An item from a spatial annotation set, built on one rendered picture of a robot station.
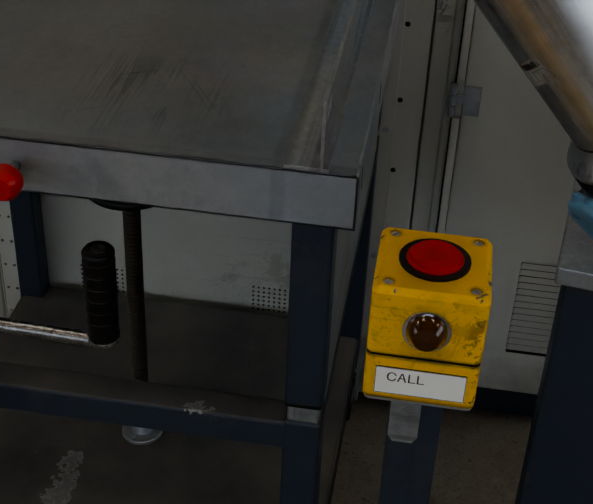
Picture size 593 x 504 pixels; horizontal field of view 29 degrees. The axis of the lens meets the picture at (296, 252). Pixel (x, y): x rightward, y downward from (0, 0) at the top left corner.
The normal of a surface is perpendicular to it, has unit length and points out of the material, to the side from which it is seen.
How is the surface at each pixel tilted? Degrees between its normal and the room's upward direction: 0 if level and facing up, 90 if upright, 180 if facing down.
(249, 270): 90
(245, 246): 90
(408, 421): 90
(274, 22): 0
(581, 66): 92
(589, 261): 0
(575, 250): 0
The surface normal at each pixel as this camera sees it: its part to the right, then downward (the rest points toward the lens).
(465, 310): -0.15, 0.56
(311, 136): 0.04, -0.82
